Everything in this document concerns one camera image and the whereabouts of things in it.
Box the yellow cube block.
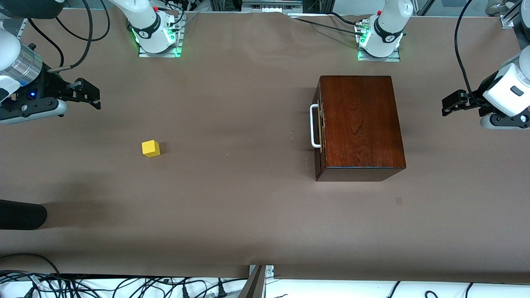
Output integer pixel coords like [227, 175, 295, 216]
[142, 140, 161, 158]

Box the wooden drawer with white handle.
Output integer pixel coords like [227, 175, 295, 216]
[310, 83, 328, 176]

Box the dark brown wooden box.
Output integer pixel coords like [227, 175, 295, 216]
[315, 75, 407, 182]

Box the black cylindrical object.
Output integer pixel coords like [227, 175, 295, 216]
[0, 199, 48, 231]

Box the brown table cover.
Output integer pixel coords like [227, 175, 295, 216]
[0, 8, 530, 284]

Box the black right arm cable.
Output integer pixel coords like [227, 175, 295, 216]
[26, 19, 65, 69]
[47, 0, 94, 74]

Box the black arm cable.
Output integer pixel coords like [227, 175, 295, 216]
[26, 19, 65, 69]
[47, 0, 94, 74]
[454, 0, 483, 106]

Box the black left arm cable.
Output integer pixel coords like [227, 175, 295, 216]
[454, 0, 483, 106]

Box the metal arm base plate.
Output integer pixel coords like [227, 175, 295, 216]
[138, 17, 183, 58]
[357, 19, 401, 62]

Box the aluminium frame profile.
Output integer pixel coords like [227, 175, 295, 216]
[5, 19, 28, 41]
[500, 0, 530, 29]

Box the black base cable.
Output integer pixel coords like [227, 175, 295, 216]
[296, 18, 367, 32]
[329, 12, 359, 25]

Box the black cable bundle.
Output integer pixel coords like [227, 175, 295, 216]
[0, 271, 249, 298]

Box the silver frame rail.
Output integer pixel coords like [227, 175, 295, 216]
[241, 0, 304, 13]

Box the aluminium frame post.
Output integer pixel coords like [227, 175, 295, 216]
[237, 265, 275, 298]

